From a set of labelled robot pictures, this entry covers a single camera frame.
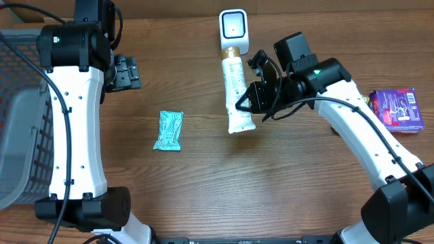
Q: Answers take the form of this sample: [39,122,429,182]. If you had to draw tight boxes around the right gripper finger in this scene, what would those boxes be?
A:
[247,49,271,77]
[235,83,258,113]

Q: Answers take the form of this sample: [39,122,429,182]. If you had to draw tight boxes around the white cream tube gold cap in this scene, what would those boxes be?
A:
[221,47,256,134]

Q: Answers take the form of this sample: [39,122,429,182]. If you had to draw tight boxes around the teal wet wipes pack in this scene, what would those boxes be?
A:
[153,110,184,151]

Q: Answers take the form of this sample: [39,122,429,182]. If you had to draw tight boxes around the green yellow snack pouch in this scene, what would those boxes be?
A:
[330,94,371,136]

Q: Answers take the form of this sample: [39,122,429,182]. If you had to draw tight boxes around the purple sanitary pad pack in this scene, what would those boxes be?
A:
[368,88,425,134]

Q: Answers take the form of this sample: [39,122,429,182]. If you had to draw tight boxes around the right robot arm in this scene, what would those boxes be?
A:
[235,33,433,243]

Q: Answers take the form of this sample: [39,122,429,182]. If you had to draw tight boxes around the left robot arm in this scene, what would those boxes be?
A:
[35,1,155,243]

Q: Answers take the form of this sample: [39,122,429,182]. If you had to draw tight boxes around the white barcode scanner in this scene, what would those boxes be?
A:
[218,9,250,55]

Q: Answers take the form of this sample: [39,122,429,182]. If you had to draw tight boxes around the grey plastic mesh basket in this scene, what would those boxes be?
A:
[1,43,54,209]

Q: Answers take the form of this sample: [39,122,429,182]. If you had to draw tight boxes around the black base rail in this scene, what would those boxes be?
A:
[151,235,334,244]

